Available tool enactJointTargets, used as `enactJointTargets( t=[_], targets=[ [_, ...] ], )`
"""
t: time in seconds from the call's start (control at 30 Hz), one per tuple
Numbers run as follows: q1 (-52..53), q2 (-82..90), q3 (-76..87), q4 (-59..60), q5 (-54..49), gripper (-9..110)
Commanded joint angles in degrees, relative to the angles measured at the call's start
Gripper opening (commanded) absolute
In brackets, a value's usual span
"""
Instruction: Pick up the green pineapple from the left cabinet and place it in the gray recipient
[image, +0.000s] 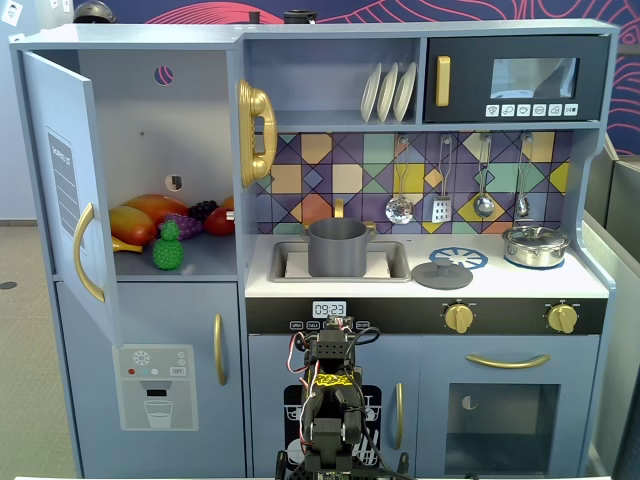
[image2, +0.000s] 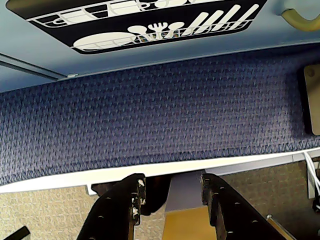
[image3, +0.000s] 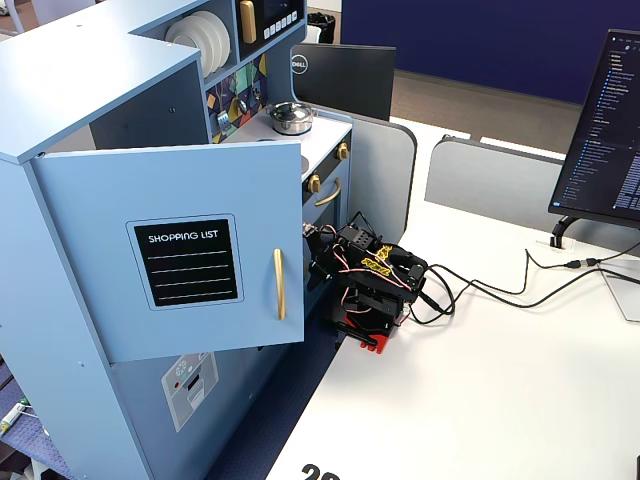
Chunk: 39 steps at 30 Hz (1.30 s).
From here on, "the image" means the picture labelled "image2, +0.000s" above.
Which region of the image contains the blue woven mat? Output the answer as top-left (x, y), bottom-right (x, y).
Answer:
top-left (0, 49), bottom-right (320, 187)

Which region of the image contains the grey post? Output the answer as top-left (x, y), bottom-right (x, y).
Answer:
top-left (165, 170), bottom-right (209, 214)

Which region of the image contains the black dish rack sticker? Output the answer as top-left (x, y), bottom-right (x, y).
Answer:
top-left (4, 0), bottom-right (269, 55)

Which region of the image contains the beige board with hole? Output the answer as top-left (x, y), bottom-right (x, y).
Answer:
top-left (303, 63), bottom-right (320, 136)

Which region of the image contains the blue-grey toy kitchen panel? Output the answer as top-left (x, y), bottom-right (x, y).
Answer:
top-left (0, 0), bottom-right (320, 88)

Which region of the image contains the white cable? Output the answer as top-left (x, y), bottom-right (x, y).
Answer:
top-left (302, 151), bottom-right (320, 200)

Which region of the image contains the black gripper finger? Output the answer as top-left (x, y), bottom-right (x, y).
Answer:
top-left (201, 173), bottom-right (291, 240)
top-left (77, 172), bottom-right (147, 240)

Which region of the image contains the beige curved handle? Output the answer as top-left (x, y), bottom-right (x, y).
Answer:
top-left (279, 7), bottom-right (320, 32)

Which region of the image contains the black bar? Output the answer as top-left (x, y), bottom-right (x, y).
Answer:
top-left (0, 225), bottom-right (31, 240)

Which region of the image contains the yellow wooden box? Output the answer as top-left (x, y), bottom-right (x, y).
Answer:
top-left (161, 205), bottom-right (219, 240)

